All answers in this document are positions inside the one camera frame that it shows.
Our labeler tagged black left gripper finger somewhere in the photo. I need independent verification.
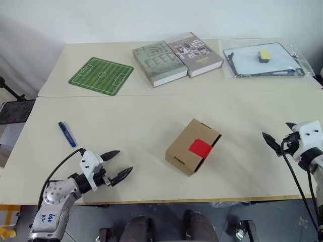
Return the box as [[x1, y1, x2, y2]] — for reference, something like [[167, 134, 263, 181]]
[[110, 166, 134, 187], [100, 150, 121, 162]]

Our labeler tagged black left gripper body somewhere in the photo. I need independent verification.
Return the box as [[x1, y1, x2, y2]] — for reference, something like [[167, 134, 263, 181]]
[[93, 167, 114, 189]]

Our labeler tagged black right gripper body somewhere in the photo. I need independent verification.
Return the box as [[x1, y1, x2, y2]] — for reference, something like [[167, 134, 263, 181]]
[[279, 132, 301, 158]]

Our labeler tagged blue marker pen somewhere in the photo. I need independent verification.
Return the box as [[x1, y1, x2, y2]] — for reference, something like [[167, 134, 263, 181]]
[[58, 122, 77, 147]]

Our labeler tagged brown cardboard box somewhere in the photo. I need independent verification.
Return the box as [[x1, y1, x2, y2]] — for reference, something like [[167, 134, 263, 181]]
[[165, 118, 223, 177]]

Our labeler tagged dark rounded shape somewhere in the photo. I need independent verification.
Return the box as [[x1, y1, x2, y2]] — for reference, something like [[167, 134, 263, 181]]
[[120, 215, 154, 242], [183, 209, 219, 242]]

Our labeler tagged dark brown foot block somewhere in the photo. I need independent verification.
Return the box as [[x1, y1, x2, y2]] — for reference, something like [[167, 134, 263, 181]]
[[241, 219, 257, 242], [99, 228, 114, 242]]

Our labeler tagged whiteboard in plastic bag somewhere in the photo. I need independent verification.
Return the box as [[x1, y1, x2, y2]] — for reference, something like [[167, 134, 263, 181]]
[[220, 37, 316, 80]]

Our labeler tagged yellow whiteboard eraser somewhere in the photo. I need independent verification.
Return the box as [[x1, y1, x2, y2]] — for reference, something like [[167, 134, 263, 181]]
[[258, 49, 271, 63]]

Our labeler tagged black-framed small whiteboard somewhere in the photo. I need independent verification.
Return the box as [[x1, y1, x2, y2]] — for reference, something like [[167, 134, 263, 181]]
[[223, 42, 306, 78]]

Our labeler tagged crumpled clear plastic wrap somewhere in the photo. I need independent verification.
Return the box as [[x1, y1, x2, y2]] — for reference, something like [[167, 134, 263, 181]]
[[210, 201, 253, 209]]

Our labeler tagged green soccer field mat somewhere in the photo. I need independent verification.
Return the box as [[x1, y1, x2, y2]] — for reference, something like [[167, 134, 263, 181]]
[[68, 57, 134, 96]]

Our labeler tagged black marker pen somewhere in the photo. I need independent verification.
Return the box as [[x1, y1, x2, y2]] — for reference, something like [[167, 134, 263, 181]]
[[228, 52, 239, 76]]

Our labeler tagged yellow taped block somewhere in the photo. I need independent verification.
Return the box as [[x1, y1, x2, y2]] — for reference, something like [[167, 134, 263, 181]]
[[0, 204, 21, 226]]

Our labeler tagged green FEED book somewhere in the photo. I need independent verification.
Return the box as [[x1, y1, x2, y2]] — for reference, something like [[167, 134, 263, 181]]
[[132, 41, 189, 88]]

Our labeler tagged grey-brown thick book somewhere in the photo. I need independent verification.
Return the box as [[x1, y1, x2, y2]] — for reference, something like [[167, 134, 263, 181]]
[[168, 32, 225, 78]]

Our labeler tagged black tripod stand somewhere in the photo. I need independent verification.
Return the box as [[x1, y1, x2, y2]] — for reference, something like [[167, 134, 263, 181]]
[[0, 75, 26, 101]]

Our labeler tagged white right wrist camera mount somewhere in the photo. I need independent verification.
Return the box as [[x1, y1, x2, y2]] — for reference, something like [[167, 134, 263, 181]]
[[291, 120, 317, 162]]

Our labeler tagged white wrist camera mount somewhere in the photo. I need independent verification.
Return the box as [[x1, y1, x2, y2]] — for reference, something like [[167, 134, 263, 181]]
[[291, 120, 317, 162], [79, 150, 104, 191]]

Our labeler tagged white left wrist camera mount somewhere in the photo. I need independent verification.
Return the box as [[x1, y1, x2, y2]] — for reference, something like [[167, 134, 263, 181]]
[[79, 150, 104, 191]]

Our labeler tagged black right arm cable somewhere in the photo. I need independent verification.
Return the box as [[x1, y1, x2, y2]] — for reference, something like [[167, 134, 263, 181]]
[[280, 140, 323, 236]]

